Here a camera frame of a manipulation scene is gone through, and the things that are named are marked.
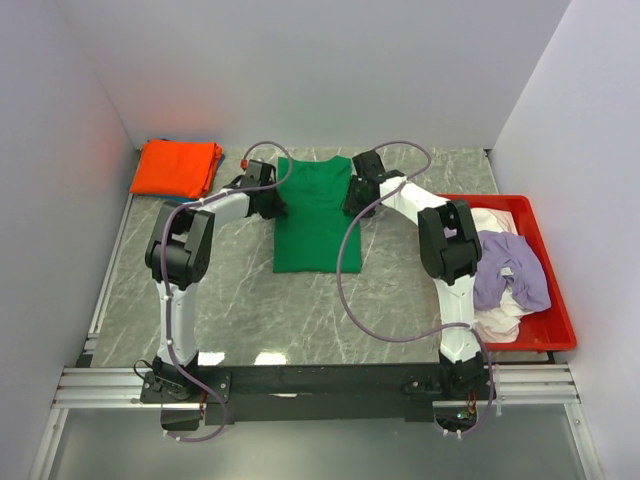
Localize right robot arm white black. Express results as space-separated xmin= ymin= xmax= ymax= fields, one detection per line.
xmin=343 ymin=150 xmax=484 ymax=399

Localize red plastic bin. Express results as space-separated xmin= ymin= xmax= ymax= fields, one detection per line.
xmin=442 ymin=194 xmax=577 ymax=353

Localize folded blue t shirt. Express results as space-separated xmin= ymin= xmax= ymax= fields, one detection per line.
xmin=128 ymin=138 xmax=227 ymax=207

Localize lavender t shirt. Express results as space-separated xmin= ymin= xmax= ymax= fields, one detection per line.
xmin=474 ymin=231 xmax=551 ymax=312

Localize pale pink t shirt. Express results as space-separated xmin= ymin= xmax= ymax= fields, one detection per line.
xmin=471 ymin=208 xmax=526 ymax=343

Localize orange t shirt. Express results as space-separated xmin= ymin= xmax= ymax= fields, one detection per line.
xmin=129 ymin=139 xmax=224 ymax=200

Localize black base beam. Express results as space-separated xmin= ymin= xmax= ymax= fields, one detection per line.
xmin=139 ymin=363 xmax=501 ymax=426

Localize aluminium frame rail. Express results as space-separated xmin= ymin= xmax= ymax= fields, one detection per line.
xmin=52 ymin=364 xmax=581 ymax=409

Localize green t shirt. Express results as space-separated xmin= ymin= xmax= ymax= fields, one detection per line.
xmin=273 ymin=156 xmax=352 ymax=273

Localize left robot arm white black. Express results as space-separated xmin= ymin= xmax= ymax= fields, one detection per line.
xmin=145 ymin=160 xmax=287 ymax=402

